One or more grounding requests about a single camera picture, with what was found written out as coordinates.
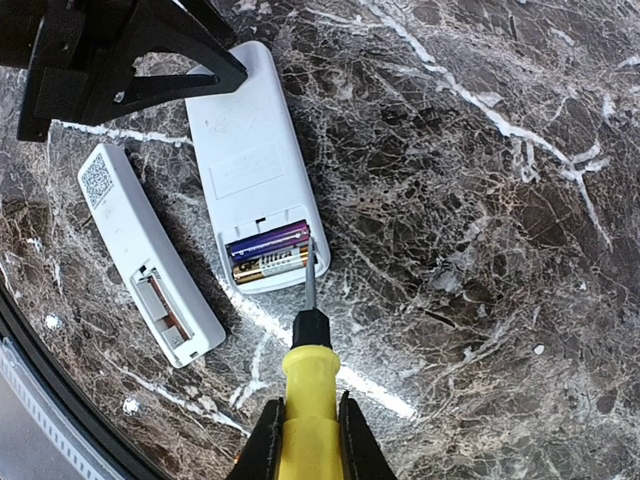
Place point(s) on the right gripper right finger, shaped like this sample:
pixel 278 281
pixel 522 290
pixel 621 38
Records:
pixel 362 458

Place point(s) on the purple AAA battery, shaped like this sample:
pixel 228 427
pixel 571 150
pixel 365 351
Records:
pixel 274 240

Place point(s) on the white slim remote control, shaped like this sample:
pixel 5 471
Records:
pixel 172 306

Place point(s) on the grey remote control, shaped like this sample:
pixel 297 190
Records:
pixel 251 167

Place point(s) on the yellow handled screwdriver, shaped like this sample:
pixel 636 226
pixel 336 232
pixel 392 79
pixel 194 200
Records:
pixel 311 438

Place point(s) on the gold ultra AAA battery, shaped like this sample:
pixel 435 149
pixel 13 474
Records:
pixel 271 264

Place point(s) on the white slotted cable duct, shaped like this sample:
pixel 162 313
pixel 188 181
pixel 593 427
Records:
pixel 38 440

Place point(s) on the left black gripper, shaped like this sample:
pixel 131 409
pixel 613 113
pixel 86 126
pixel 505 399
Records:
pixel 64 43

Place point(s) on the black front rail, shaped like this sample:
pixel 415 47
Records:
pixel 119 452

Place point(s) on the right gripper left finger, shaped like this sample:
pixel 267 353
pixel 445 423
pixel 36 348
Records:
pixel 260 457

